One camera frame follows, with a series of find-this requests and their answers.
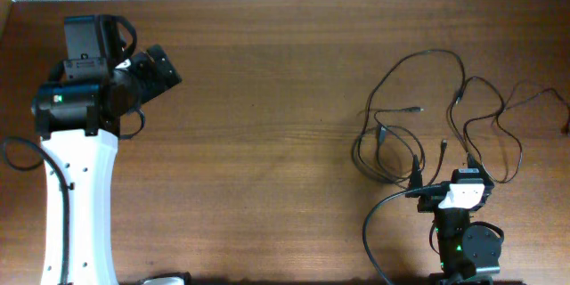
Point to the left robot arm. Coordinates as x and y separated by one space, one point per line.
77 118

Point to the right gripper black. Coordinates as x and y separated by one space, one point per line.
429 202

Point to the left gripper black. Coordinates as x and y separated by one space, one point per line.
144 65

